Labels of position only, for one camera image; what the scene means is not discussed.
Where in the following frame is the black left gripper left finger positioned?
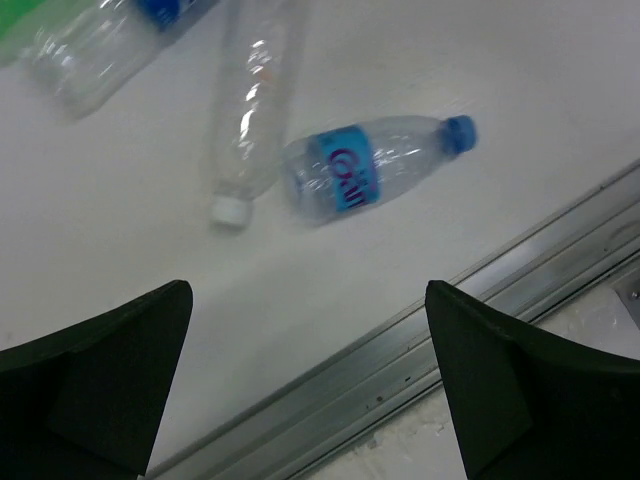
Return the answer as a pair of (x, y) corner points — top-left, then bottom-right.
(1, 280), (193, 479)

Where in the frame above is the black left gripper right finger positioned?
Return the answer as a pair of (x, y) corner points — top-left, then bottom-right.
(425, 280), (639, 479)

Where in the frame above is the clear unlabelled bottle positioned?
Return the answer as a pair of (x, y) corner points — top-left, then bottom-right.
(208, 1), (310, 229)

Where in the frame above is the blue cap water bottle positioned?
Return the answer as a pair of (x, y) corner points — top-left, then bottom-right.
(283, 115), (478, 225)

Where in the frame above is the clear bottle blue label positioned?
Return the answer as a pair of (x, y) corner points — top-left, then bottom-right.
(20, 1), (216, 118)

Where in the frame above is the green plastic bottle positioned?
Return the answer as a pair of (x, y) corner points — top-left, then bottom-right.
(1, 0), (44, 67)

